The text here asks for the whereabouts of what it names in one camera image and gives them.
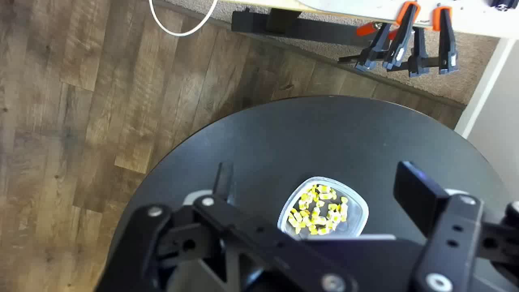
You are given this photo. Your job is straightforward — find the white cable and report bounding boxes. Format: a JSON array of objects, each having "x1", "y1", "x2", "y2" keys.
[{"x1": 148, "y1": 0, "x2": 221, "y2": 39}]

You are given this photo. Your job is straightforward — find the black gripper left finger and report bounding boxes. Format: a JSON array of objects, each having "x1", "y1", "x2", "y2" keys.
[{"x1": 96, "y1": 160, "x2": 359, "y2": 292}]

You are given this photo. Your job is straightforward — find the white robot stand table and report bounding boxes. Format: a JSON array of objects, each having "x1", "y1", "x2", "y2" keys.
[{"x1": 237, "y1": 0, "x2": 519, "y2": 139}]

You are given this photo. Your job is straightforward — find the orange black spring clamp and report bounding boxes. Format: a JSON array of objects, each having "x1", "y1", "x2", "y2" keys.
[
  {"x1": 340, "y1": 0, "x2": 422, "y2": 73},
  {"x1": 408, "y1": 4, "x2": 461, "y2": 77}
]

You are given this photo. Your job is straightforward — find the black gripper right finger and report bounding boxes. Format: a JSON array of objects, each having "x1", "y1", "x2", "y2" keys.
[{"x1": 393, "y1": 159, "x2": 519, "y2": 292}]

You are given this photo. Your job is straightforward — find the clear plastic bowl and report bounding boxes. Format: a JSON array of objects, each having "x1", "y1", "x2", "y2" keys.
[{"x1": 276, "y1": 175, "x2": 372, "y2": 241}]

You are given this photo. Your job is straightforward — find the black metal bracket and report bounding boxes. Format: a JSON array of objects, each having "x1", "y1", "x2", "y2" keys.
[{"x1": 231, "y1": 6, "x2": 380, "y2": 48}]

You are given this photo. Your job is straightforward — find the yellow corn kernels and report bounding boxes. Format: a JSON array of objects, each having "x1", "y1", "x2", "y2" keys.
[{"x1": 286, "y1": 183, "x2": 351, "y2": 238}]

